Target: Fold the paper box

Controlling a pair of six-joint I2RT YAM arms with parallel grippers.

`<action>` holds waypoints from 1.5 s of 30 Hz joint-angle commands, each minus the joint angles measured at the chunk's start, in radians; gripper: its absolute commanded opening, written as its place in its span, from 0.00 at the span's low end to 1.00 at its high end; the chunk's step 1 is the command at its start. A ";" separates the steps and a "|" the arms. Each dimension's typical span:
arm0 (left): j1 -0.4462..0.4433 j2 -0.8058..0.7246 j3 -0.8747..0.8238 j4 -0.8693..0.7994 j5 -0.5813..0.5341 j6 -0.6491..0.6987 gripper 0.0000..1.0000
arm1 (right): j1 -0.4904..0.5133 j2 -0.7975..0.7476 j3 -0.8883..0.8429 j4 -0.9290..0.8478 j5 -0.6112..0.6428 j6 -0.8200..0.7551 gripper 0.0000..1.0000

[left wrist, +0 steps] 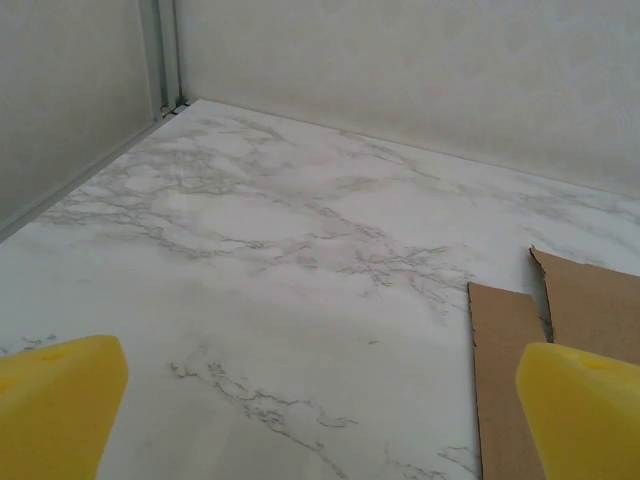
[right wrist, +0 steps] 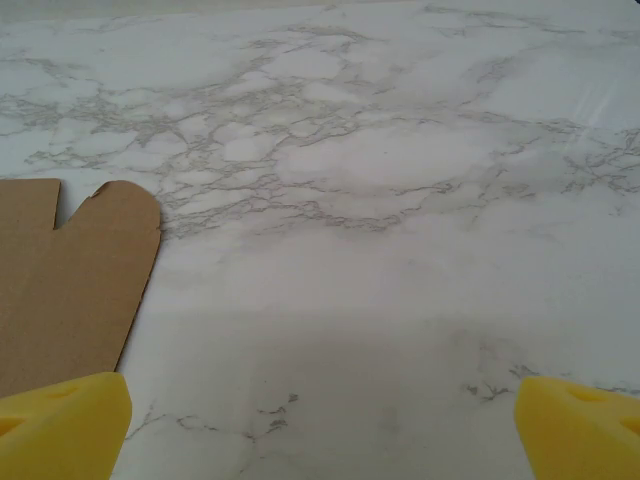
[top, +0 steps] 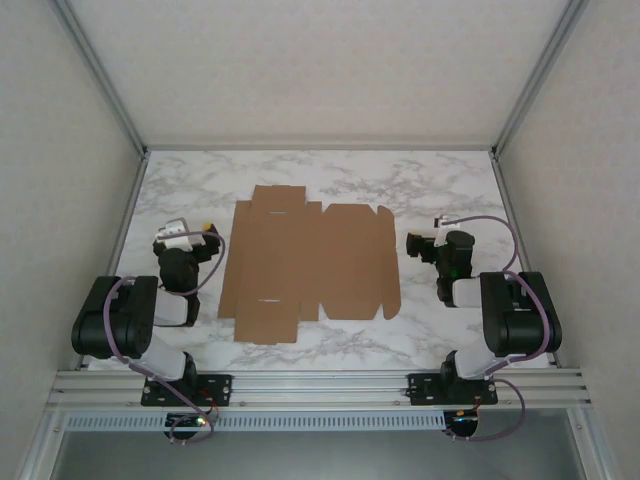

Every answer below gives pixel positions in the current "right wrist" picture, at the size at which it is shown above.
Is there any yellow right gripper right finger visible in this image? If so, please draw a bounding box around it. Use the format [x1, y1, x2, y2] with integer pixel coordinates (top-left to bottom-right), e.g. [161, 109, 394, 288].
[514, 377, 640, 480]

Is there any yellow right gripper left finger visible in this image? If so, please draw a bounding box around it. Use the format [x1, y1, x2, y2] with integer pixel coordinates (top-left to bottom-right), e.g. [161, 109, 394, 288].
[0, 372, 134, 480]

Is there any brown cardboard box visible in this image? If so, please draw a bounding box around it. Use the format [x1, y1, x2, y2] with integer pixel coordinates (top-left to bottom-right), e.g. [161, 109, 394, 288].
[0, 178, 163, 397]

